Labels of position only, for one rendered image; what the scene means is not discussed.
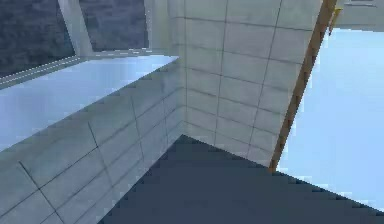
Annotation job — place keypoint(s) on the dark glass window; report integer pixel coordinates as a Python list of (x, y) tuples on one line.
[(33, 33)]

